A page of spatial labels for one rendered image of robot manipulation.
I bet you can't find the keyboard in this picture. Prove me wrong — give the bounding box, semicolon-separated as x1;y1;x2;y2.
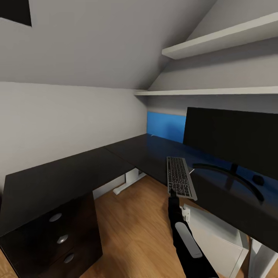
167;156;197;201

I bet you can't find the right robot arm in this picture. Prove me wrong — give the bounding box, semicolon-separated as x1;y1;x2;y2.
168;189;219;278

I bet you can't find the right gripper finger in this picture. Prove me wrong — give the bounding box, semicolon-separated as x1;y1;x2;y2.
170;189;177;197

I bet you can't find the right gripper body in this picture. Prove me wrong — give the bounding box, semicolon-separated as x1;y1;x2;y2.
168;196;182;219

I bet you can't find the monitor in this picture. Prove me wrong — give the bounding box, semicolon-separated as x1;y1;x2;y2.
183;107;278;202

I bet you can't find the mouse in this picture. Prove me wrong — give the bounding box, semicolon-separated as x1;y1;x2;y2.
253;175;264;184

